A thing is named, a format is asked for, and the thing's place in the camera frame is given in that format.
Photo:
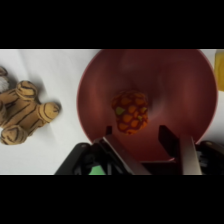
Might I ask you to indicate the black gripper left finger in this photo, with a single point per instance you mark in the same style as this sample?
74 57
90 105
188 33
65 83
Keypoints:
123 156

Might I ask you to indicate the yellow block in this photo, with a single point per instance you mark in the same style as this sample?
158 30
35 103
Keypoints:
220 70

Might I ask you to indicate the striped tiger plush toy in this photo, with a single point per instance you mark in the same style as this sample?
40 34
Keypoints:
20 113

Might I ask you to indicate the pink bowl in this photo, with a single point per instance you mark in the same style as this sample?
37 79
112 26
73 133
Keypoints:
160 83

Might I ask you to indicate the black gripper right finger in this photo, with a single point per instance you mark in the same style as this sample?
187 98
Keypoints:
181 151

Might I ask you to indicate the red ball with orange spots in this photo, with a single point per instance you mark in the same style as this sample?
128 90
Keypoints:
130 112

